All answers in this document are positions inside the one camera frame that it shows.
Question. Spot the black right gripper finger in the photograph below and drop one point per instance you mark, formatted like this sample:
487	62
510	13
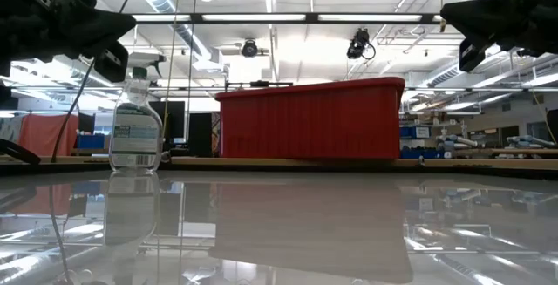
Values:
471	55

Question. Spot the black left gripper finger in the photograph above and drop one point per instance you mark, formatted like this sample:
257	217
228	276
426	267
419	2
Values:
112	62

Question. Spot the red plastic laundry bin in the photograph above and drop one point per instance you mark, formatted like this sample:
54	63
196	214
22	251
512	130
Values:
314	121

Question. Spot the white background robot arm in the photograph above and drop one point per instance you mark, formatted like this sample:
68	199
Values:
527	140
455	140

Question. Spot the blue storage bin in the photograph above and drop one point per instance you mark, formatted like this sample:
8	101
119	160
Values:
420	154
414	131
90	141

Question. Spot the clear spray bottle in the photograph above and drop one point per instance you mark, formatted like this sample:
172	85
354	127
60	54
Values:
136	132

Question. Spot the black monitor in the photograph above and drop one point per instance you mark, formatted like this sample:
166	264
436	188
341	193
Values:
174	121

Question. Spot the orange hanging cloth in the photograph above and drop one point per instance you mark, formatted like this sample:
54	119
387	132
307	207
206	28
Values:
43	134

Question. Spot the black computer tower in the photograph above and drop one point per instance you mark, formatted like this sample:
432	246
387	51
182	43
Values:
200	134

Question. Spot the black round ceiling device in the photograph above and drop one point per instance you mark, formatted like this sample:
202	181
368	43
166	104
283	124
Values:
249	49

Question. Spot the light wooden desk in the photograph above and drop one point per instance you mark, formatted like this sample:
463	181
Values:
305	162

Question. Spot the black overhead camera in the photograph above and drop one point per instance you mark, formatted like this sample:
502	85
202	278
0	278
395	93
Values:
359	43

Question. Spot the black aluminium table frame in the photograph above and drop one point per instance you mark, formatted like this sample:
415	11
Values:
479	172

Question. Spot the black overhead frame bar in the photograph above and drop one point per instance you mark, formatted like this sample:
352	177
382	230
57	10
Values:
305	17

